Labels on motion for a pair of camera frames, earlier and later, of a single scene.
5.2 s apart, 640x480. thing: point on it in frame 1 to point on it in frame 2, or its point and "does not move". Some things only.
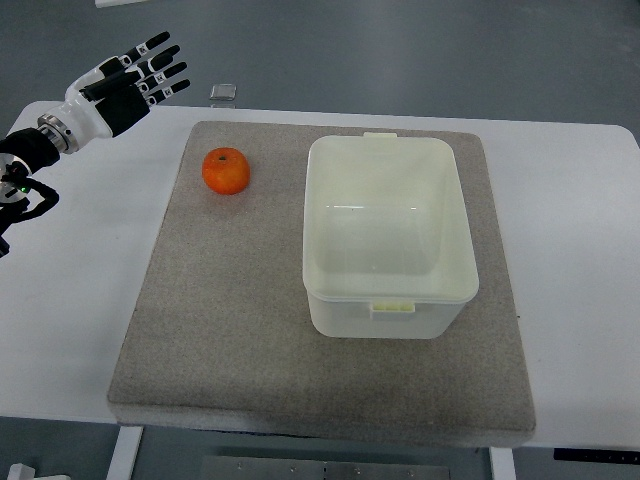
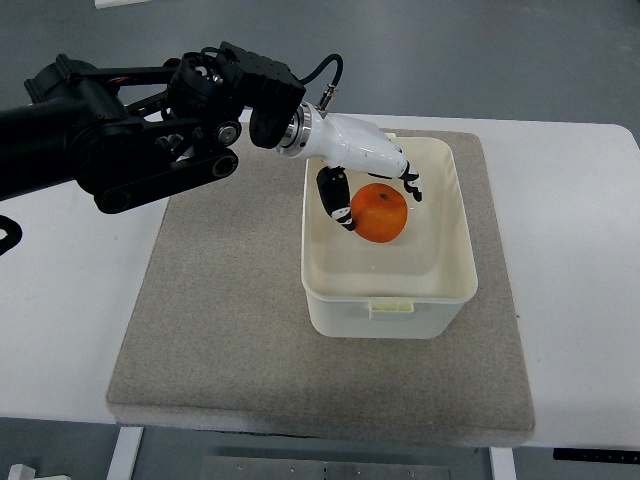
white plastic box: (387, 250) does not move
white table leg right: (502, 463) does not move
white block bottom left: (23, 472) does not move
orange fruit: (226, 170) to (379, 212)
